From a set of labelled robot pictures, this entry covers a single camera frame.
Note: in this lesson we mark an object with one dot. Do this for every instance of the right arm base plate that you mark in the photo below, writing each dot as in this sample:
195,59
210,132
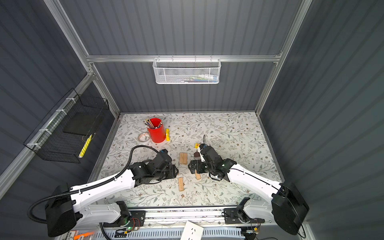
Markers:
234,216

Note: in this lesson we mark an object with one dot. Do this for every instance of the yellow marker in basket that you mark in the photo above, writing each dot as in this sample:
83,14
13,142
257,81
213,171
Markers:
85,147

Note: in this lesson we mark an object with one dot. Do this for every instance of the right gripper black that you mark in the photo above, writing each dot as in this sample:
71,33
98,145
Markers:
193,166

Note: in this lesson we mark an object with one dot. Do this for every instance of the black wire basket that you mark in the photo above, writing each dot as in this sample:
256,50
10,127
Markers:
64,134

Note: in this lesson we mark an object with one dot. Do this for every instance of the red pencil cup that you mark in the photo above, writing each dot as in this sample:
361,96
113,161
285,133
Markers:
157,135

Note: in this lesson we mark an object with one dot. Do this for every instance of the pencils in cup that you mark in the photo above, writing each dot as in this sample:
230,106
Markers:
153,123

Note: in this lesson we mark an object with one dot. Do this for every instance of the white wire basket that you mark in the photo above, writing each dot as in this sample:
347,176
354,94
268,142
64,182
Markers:
187,73

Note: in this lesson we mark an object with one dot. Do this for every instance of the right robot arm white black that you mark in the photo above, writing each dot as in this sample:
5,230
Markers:
281,202

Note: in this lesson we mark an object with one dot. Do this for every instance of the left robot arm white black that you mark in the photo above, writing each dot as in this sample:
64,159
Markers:
74,207

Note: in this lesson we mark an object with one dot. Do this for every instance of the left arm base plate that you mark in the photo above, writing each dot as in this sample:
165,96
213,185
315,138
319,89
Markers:
129,219

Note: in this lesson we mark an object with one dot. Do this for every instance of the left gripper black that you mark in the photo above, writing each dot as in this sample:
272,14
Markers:
173,171

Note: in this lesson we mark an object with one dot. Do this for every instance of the tape roll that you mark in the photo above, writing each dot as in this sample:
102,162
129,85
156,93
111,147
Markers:
144,137

